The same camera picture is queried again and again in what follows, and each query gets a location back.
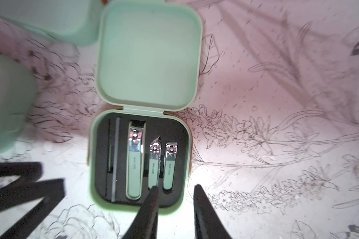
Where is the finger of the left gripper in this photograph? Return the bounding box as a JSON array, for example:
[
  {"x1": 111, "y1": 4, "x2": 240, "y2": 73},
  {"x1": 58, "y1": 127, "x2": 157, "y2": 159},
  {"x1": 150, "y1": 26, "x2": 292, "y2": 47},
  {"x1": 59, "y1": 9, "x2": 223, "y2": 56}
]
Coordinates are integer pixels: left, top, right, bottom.
[
  {"x1": 0, "y1": 178, "x2": 66, "y2": 239},
  {"x1": 0, "y1": 162, "x2": 43, "y2": 184}
]

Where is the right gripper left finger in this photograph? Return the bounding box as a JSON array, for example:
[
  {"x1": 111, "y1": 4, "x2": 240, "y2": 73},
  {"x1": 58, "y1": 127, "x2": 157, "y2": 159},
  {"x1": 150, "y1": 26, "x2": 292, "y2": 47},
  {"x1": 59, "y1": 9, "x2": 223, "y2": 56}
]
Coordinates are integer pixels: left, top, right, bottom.
[{"x1": 123, "y1": 186, "x2": 159, "y2": 239}]

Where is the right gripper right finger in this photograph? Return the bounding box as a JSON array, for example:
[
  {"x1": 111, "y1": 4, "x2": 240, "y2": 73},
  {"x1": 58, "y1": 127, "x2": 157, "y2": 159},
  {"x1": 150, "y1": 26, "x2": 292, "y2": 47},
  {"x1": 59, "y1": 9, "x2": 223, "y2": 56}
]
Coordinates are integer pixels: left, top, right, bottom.
[{"x1": 193, "y1": 184, "x2": 232, "y2": 239}]

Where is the green clipper case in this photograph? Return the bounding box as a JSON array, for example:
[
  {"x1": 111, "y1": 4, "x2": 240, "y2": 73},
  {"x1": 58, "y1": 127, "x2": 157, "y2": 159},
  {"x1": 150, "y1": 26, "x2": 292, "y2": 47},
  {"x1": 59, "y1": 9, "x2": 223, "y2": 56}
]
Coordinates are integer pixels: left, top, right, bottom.
[{"x1": 0, "y1": 54, "x2": 36, "y2": 154}]

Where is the grey nail file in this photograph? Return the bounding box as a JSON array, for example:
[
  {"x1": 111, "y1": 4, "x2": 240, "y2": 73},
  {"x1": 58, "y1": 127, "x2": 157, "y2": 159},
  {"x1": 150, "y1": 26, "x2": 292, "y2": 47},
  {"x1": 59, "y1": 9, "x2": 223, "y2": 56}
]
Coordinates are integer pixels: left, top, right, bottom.
[{"x1": 107, "y1": 117, "x2": 121, "y2": 203}]

